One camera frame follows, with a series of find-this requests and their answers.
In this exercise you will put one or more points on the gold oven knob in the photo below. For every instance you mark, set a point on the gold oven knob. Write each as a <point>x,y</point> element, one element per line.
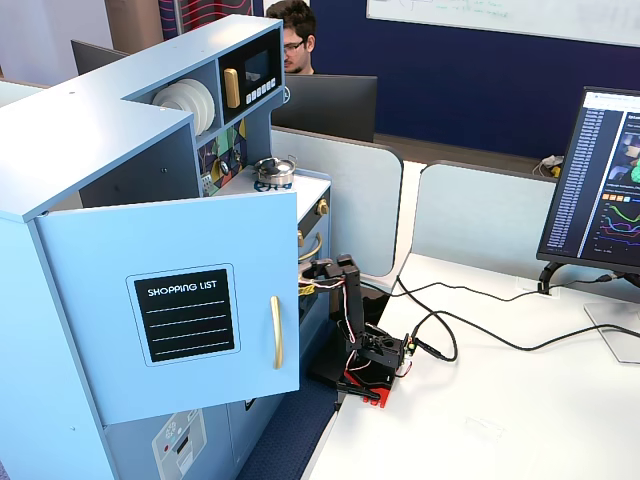
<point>322,205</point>

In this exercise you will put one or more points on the yellow and white clutter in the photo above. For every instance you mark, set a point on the yellow and white clutter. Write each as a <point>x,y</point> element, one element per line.
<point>551,166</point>

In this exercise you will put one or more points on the small green controller board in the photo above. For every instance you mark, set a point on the small green controller board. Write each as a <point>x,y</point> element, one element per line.
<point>411,345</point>

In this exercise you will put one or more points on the red and black arm base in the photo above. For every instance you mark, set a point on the red and black arm base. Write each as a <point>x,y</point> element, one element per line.
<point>370,387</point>

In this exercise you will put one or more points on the dark grey monitor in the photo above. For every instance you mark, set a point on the dark grey monitor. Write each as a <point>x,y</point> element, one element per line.
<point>95,57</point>

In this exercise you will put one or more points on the brown cardboard box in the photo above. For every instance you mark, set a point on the brown cardboard box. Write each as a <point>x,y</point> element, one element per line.
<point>132,25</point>

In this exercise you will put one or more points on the black shopping list decal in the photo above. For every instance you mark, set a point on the black shopping list decal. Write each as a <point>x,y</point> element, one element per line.
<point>185,315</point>

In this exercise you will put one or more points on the computer monitor showing graphs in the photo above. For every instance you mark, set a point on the computer monitor showing graphs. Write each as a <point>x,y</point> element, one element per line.
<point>595,175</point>

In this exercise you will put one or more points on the black toy microwave door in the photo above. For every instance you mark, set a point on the black toy microwave door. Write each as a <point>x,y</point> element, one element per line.
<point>260,65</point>

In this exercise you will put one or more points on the white plates stack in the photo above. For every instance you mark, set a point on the white plates stack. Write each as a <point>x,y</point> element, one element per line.
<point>192,102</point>

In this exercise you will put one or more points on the man with glasses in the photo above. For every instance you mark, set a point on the man with glasses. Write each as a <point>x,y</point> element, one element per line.
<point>297,40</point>

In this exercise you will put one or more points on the colourful backsplash panel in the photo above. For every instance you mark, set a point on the colourful backsplash panel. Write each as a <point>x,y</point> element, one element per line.
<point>225,150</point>

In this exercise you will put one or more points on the black monitor back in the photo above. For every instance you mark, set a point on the black monitor back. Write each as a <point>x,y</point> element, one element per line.
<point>330,107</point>

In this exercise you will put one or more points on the red and blue poster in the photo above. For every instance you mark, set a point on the red and blue poster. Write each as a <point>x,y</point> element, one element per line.
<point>210,12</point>

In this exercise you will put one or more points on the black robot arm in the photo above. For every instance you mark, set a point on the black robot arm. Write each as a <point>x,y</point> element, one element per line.
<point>352,300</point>

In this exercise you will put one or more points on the light blue toy kitchen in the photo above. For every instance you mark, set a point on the light blue toy kitchen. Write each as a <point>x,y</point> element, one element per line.
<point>30,350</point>

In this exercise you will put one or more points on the grey rounded desk divider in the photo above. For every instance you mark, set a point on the grey rounded desk divider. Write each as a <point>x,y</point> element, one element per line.
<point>355,200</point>
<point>480,215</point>

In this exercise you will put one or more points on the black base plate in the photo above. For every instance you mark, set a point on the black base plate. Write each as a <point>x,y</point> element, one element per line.
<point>375,310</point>

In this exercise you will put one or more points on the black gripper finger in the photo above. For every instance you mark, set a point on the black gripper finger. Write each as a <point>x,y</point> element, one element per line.
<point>306,272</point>

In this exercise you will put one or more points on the silver toy pot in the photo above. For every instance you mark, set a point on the silver toy pot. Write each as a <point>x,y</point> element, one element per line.
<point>275,170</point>

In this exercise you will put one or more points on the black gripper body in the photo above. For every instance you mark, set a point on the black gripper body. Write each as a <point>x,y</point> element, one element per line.
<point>316,268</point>

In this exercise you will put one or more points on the white toy plate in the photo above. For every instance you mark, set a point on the white toy plate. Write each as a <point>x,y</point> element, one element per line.
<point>211,107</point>
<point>172,97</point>

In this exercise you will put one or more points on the silver monitor stand foot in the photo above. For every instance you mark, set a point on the silver monitor stand foot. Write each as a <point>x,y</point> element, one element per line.
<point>617,330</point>

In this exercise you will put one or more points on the whiteboard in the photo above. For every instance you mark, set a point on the whiteboard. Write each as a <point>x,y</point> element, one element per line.
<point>500,15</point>

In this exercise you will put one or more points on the light blue cabinet door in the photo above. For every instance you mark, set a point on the light blue cabinet door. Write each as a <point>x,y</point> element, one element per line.
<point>100,240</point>

